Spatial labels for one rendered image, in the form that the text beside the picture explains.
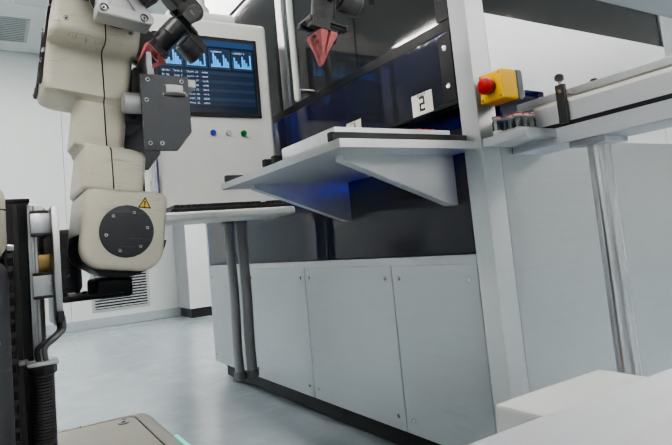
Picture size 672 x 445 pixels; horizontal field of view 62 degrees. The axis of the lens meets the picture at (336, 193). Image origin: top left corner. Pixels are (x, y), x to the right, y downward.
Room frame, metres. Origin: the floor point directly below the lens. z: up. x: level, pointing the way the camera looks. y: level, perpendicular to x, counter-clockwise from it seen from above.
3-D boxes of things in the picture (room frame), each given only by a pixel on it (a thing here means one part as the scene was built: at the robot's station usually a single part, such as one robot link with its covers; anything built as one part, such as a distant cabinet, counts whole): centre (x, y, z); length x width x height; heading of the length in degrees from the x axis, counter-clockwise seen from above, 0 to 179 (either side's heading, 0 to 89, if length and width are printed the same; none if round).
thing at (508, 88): (1.33, -0.42, 0.99); 0.08 x 0.07 x 0.07; 122
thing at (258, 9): (2.44, 0.30, 1.50); 0.49 x 0.01 x 0.59; 32
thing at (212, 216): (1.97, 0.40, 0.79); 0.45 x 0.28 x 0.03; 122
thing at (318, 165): (1.58, -0.03, 0.87); 0.70 x 0.48 x 0.02; 32
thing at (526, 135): (1.34, -0.46, 0.87); 0.14 x 0.13 x 0.02; 122
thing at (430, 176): (1.37, -0.16, 0.79); 0.34 x 0.03 x 0.13; 122
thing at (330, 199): (1.79, 0.11, 0.79); 0.34 x 0.03 x 0.13; 122
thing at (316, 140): (1.41, -0.08, 0.90); 0.34 x 0.26 x 0.04; 122
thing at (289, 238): (2.25, 0.19, 0.73); 1.98 x 0.01 x 0.25; 32
